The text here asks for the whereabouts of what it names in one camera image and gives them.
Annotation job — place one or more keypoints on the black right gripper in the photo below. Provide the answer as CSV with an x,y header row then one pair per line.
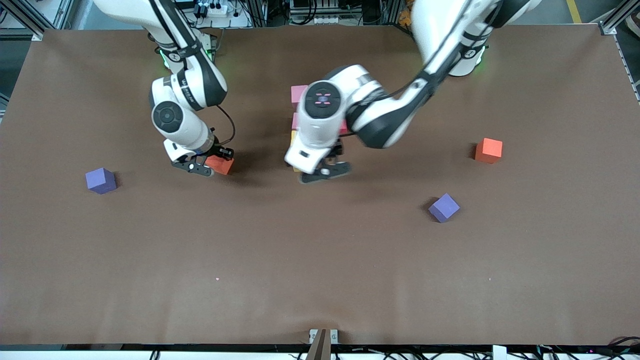
x,y
218,149

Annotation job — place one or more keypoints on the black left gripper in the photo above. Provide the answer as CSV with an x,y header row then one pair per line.
x,y
336,149

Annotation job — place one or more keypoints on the orange foam block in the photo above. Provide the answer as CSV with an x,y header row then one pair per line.
x,y
220,166
488,150

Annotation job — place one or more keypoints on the red foam block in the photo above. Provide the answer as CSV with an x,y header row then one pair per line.
x,y
344,127

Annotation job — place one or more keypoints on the pink foam block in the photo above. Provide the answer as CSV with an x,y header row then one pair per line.
x,y
298,94
295,121

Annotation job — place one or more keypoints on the purple foam block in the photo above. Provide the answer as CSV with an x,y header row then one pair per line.
x,y
100,181
444,208

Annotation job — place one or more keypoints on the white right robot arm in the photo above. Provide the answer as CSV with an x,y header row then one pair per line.
x,y
185,110

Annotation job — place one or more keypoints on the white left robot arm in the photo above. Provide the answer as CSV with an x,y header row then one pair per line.
x,y
325,115

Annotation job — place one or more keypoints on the brown paper table cover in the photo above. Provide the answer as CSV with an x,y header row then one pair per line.
x,y
300,260

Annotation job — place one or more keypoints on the white power strip with plugs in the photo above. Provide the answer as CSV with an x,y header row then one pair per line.
x,y
215,9

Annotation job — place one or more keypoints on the small white box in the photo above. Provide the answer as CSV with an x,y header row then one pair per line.
x,y
499,353

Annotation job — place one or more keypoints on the metal mount bracket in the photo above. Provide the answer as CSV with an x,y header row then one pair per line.
x,y
322,345

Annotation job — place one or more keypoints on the aluminium frame profile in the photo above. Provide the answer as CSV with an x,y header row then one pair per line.
x,y
30,27
612,22

